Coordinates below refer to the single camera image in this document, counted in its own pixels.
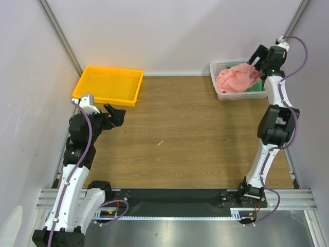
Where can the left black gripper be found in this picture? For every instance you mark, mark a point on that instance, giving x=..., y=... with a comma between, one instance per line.
x=115, y=119

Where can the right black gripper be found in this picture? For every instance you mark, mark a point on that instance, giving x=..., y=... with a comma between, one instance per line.
x=260, y=55

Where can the pink towel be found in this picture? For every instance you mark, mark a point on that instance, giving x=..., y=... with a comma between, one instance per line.
x=237, y=79

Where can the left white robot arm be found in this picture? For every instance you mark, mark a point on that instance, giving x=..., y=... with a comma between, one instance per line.
x=70, y=217

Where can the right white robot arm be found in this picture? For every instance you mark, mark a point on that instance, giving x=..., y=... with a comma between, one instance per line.
x=277, y=125

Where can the yellow plastic tray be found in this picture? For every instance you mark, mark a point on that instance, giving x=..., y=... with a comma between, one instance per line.
x=117, y=86

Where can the green towel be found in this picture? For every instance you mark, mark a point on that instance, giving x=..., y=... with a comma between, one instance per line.
x=257, y=87

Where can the white plastic basket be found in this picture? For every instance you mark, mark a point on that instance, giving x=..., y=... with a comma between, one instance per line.
x=215, y=67

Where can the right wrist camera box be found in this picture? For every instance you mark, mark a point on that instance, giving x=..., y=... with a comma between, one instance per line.
x=280, y=42

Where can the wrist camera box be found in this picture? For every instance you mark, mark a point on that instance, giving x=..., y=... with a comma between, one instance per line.
x=280, y=42
x=86, y=104

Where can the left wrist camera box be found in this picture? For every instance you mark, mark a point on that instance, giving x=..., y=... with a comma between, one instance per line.
x=86, y=104

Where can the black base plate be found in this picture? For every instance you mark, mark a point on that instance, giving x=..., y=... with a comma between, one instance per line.
x=228, y=199

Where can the aluminium frame rail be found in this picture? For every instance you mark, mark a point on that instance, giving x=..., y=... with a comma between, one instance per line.
x=286, y=199

